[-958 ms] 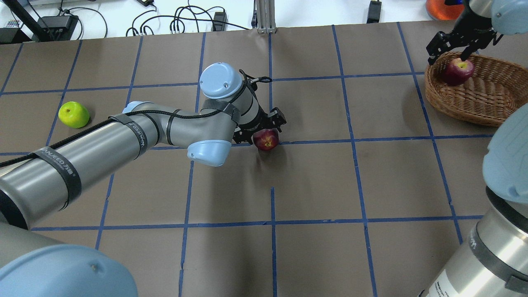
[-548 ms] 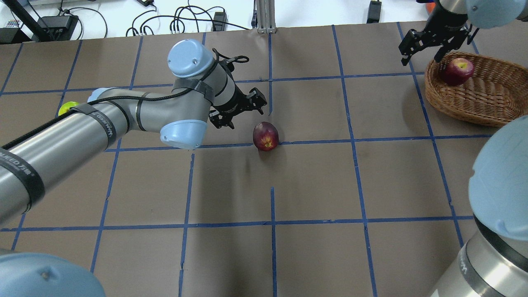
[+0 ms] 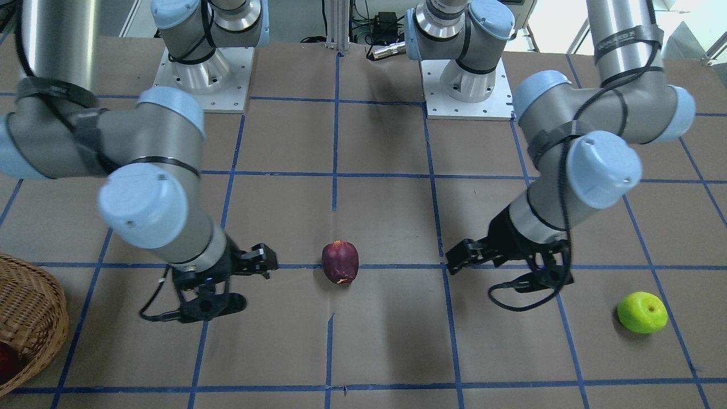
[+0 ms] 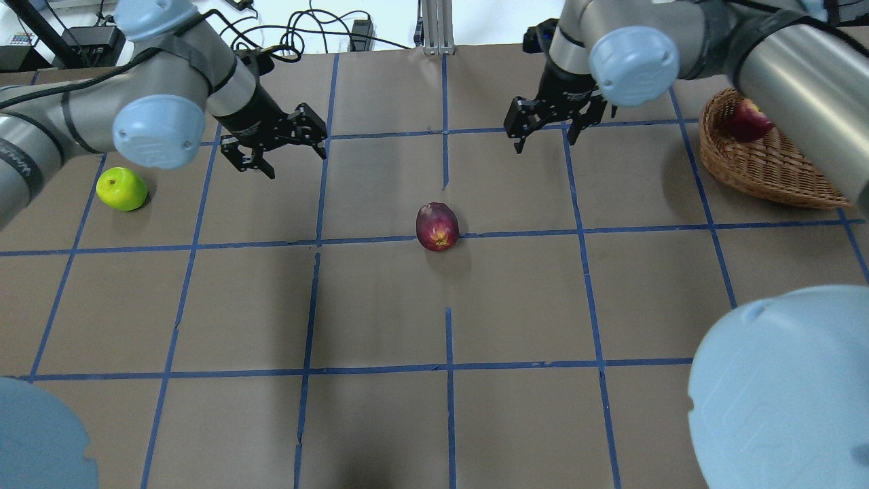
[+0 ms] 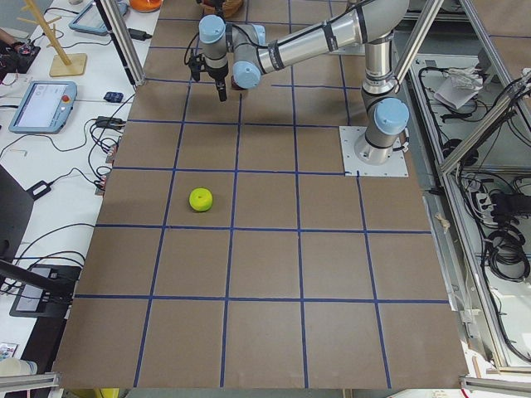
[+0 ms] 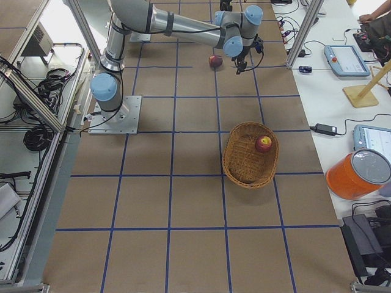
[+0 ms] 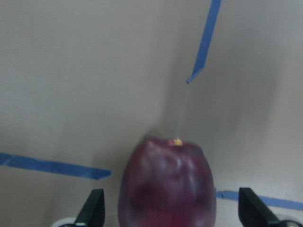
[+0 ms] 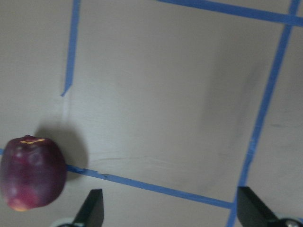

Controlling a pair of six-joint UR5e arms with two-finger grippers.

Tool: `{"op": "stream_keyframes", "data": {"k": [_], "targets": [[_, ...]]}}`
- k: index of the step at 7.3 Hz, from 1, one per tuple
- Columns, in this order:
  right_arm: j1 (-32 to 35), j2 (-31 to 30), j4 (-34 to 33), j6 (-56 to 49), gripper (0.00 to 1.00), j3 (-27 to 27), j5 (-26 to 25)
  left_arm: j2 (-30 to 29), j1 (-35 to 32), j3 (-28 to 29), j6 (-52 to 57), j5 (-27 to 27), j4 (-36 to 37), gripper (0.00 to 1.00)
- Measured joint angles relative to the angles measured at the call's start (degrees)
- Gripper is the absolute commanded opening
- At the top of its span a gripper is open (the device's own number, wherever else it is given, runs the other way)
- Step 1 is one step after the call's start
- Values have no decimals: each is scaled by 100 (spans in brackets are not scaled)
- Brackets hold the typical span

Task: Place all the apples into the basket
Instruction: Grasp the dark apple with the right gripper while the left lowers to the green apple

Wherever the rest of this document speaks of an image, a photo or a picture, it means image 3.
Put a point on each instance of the aluminium frame post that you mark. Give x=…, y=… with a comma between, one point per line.
x=337, y=19

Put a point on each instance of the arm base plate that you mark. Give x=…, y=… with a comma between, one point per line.
x=220, y=84
x=452, y=93

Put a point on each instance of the woven wicker basket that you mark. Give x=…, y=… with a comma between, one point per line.
x=34, y=318

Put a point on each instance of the green apple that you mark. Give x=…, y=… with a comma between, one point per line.
x=642, y=313

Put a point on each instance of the dark red apple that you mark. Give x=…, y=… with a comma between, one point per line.
x=340, y=261

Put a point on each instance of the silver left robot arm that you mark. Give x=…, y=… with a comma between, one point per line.
x=581, y=142

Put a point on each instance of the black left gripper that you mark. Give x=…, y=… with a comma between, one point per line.
x=507, y=241

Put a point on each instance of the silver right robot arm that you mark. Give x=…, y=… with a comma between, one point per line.
x=151, y=156

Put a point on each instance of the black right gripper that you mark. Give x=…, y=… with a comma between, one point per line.
x=229, y=260

